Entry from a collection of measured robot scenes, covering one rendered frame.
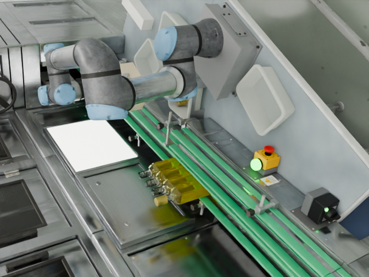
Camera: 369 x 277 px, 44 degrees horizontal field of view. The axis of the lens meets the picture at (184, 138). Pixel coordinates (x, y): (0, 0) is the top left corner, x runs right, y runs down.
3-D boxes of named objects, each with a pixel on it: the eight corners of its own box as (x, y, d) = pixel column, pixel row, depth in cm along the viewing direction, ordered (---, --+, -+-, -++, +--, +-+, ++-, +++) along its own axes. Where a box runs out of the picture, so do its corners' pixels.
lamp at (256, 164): (253, 165, 173) (247, 167, 172) (256, 155, 171) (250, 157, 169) (261, 171, 170) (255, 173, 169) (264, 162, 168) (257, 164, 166)
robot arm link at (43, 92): (44, 106, 169) (39, 106, 176) (73, 102, 175) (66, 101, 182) (41, 86, 168) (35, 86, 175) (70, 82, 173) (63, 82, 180)
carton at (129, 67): (132, 62, 191) (116, 64, 188) (149, 88, 184) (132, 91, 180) (127, 82, 200) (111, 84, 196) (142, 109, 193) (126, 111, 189)
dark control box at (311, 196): (317, 204, 160) (300, 210, 156) (323, 186, 156) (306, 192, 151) (334, 218, 154) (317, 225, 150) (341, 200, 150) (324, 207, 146)
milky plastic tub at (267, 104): (277, 134, 172) (259, 138, 167) (250, 85, 179) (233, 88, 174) (304, 110, 158) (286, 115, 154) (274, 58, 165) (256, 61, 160)
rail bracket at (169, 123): (178, 140, 205) (154, 145, 199) (182, 107, 197) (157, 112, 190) (182, 143, 203) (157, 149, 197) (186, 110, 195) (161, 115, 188)
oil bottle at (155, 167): (187, 162, 203) (145, 174, 192) (189, 153, 200) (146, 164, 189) (194, 170, 200) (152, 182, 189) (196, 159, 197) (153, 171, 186)
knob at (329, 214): (331, 216, 152) (339, 222, 150) (322, 220, 150) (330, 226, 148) (335, 205, 150) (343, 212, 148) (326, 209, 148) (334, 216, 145)
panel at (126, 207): (104, 120, 250) (43, 132, 232) (104, 115, 248) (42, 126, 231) (195, 223, 189) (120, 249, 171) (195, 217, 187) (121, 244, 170)
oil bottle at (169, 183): (202, 177, 196) (159, 190, 185) (203, 167, 193) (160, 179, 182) (209, 185, 192) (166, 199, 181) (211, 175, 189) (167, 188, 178)
